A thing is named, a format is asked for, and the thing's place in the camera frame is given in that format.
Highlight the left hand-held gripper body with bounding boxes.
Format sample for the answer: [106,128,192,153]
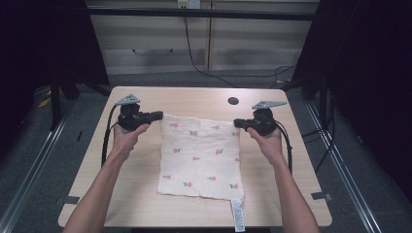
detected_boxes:
[114,93,154,132]

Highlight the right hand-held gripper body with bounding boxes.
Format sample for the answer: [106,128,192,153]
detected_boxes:
[245,100,289,137]

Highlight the white floral print cloth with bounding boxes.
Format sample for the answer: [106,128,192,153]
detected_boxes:
[156,113,247,233]

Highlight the person's left hand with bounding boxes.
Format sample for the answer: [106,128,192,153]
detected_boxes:
[111,121,152,164]

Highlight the person's right hand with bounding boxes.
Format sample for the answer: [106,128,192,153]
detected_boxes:
[246,125,289,167]

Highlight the black metal stand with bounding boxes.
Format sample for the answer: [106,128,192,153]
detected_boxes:
[49,72,63,131]

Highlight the grey tape strip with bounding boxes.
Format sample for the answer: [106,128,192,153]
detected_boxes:
[55,195,81,206]
[310,191,333,202]

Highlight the black horizontal metal bar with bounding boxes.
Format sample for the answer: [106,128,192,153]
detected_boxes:
[85,7,320,22]

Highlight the black curtain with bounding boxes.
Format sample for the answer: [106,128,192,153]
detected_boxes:
[290,0,412,203]
[0,0,111,159]

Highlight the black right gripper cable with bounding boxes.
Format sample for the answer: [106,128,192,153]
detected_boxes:
[274,119,293,175]

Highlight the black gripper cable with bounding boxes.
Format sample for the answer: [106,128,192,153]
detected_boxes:
[100,103,121,168]
[274,119,293,175]

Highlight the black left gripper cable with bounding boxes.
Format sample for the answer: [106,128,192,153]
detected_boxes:
[100,103,121,168]

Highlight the black floor cables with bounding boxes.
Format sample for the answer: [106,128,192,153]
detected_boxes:
[300,91,337,173]

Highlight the black hanging wall cable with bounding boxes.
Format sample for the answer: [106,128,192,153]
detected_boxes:
[182,16,296,89]

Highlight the silver floor rail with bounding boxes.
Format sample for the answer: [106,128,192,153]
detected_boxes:
[0,96,78,233]
[305,101,385,233]

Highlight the white wall power outlet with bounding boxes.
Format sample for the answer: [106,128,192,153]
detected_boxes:
[176,0,202,10]

